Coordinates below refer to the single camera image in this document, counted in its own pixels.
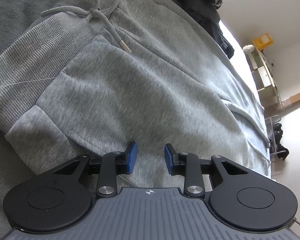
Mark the metal shoe rack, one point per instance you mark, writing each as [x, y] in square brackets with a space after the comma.
[269, 123]

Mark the white wooden desk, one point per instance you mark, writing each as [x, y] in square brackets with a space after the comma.
[265, 84]

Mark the black shoes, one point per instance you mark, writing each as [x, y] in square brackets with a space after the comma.
[280, 142]

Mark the grey sweatpants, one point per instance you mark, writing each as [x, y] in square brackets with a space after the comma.
[97, 74]

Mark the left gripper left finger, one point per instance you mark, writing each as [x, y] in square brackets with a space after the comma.
[60, 197]

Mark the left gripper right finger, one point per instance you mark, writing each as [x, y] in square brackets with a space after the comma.
[238, 196]

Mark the dark clothes pile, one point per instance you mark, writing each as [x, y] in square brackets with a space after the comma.
[205, 13]

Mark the yellow box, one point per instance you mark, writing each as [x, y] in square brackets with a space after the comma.
[263, 41]

